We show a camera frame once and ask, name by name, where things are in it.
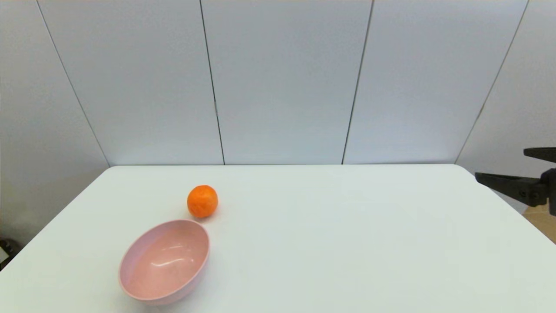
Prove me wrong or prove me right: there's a pink bowl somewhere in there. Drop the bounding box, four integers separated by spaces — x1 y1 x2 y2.
119 220 210 306

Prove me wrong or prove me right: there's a dark object beside table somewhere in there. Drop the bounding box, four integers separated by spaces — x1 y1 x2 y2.
0 238 20 261

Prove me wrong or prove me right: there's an orange fruit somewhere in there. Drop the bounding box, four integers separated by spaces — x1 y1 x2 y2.
187 185 218 219

